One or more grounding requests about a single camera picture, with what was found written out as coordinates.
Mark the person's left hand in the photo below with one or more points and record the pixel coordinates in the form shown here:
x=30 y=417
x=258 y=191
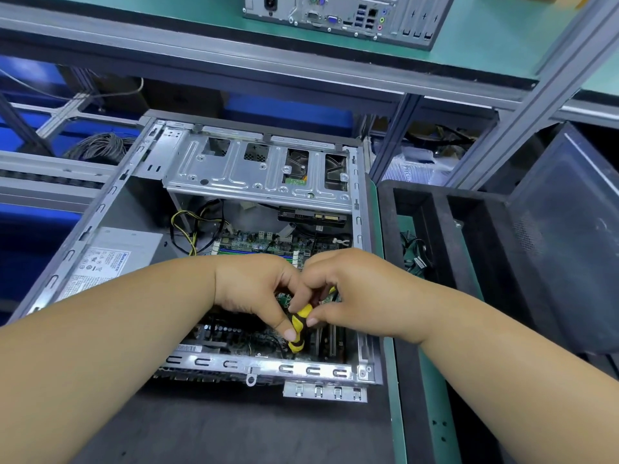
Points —
x=256 y=290

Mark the person's right hand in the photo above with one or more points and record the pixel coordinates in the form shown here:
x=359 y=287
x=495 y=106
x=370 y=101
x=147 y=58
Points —
x=372 y=294

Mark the green motherboard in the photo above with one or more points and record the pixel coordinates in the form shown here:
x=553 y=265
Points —
x=251 y=244

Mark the grey computer case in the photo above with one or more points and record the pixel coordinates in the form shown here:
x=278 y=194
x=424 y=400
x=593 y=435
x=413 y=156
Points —
x=251 y=169

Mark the grey side panel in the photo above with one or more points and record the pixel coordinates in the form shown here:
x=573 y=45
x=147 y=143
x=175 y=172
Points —
x=571 y=236

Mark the person's right forearm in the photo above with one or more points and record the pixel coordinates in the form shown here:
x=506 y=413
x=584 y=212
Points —
x=542 y=381

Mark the person's left forearm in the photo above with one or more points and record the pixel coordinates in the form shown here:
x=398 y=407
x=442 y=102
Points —
x=97 y=372

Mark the silver backed desktop computer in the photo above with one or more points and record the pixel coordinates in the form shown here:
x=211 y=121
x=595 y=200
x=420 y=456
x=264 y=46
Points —
x=348 y=12

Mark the empty black foam tray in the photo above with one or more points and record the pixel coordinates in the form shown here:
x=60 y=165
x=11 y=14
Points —
x=455 y=236

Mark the white plastic bags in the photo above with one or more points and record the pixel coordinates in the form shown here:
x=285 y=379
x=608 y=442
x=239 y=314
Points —
x=426 y=164

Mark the silver power supply unit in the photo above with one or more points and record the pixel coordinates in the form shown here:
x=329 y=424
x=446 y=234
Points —
x=111 y=258

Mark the green upper shelf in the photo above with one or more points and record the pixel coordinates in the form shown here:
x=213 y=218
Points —
x=484 y=33

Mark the grey roller conveyor rail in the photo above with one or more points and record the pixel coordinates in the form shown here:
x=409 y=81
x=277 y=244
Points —
x=48 y=183

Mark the aluminium frame post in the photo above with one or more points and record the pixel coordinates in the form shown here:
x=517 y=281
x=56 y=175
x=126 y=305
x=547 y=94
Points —
x=542 y=101

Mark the dark metal frame leg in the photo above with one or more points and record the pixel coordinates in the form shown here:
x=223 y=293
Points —
x=24 y=125

